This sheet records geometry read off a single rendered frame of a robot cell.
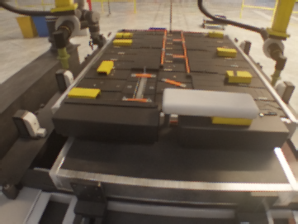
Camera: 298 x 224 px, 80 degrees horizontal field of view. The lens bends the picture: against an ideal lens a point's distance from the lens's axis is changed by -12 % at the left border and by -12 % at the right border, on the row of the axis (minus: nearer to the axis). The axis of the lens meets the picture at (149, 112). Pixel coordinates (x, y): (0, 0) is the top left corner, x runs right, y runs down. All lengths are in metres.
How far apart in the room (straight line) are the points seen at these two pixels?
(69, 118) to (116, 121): 0.19
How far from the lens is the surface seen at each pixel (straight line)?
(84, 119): 0.79
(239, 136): 0.80
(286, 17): 0.88
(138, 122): 0.74
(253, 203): 0.79
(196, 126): 0.74
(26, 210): 0.94
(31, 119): 1.11
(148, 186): 0.69
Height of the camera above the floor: 1.57
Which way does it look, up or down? 37 degrees down
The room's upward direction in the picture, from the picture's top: straight up
